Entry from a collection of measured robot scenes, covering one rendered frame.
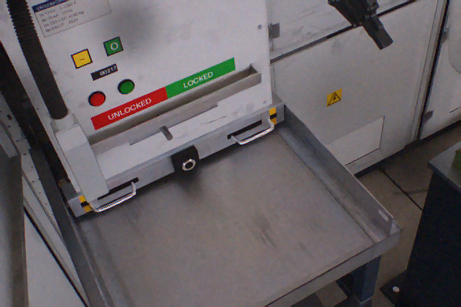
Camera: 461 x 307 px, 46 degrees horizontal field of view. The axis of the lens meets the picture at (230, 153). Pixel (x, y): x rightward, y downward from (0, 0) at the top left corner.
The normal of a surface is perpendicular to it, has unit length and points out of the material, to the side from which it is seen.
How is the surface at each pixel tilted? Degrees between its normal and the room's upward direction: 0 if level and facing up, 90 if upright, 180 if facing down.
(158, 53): 90
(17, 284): 0
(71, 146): 61
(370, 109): 90
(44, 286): 90
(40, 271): 90
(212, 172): 0
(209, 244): 0
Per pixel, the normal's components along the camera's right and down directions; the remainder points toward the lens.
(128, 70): 0.48, 0.62
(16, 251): -0.10, -0.66
